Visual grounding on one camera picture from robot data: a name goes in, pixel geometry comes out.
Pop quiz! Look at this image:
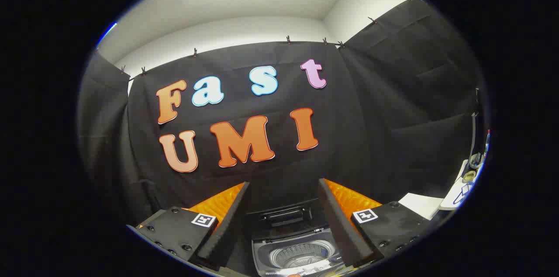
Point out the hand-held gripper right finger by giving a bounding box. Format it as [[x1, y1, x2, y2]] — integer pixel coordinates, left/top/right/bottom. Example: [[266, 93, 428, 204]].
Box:
[[317, 178, 437, 269]]

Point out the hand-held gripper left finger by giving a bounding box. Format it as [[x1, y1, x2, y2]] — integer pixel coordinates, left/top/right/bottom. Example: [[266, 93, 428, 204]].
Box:
[[127, 182, 252, 271]]

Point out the grey washing machine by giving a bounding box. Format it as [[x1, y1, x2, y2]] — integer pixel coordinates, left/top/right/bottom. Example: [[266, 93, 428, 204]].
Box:
[[251, 225, 350, 277]]

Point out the white sheet with blue drawing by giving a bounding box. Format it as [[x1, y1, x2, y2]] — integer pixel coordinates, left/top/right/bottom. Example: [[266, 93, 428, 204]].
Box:
[[439, 159, 481, 211]]

